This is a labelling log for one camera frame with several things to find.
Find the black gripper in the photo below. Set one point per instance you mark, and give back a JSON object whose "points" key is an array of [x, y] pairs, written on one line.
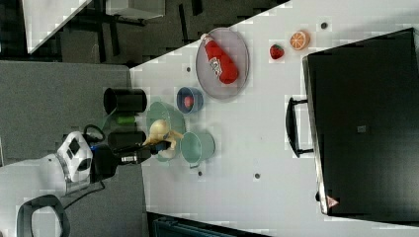
{"points": [[106, 160]]}

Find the peeled yellow toy banana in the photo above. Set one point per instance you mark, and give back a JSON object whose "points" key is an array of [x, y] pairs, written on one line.
{"points": [[161, 131]]}

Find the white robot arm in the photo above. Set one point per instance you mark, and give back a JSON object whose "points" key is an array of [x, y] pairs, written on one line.
{"points": [[32, 189]]}

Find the green mug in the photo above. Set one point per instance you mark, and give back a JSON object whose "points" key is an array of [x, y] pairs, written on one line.
{"points": [[197, 147]]}

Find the small black cylinder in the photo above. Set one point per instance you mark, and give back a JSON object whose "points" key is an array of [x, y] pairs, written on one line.
{"points": [[120, 139]]}

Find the green perforated colander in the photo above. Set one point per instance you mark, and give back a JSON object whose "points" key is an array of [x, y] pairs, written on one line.
{"points": [[174, 120]]}

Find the black cylinder cup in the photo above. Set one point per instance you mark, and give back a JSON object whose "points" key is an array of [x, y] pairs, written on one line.
{"points": [[124, 100]]}

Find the strawberry in blue bowl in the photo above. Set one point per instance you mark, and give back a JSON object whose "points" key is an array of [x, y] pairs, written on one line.
{"points": [[188, 102]]}

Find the small blue bowl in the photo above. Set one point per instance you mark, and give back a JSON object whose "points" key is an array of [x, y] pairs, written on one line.
{"points": [[193, 92]]}

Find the red plush ketchup bottle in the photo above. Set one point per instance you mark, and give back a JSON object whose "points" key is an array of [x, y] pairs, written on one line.
{"points": [[223, 67]]}

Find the grey round plate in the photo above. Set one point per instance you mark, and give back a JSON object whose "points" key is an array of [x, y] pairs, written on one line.
{"points": [[234, 45]]}

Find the red strawberry on table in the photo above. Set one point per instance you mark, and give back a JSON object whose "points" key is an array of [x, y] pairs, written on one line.
{"points": [[276, 51]]}

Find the orange slice toy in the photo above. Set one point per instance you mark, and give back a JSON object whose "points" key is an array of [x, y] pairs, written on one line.
{"points": [[300, 40]]}

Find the silver toaster oven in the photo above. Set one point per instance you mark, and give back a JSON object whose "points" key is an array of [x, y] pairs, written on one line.
{"points": [[363, 104]]}

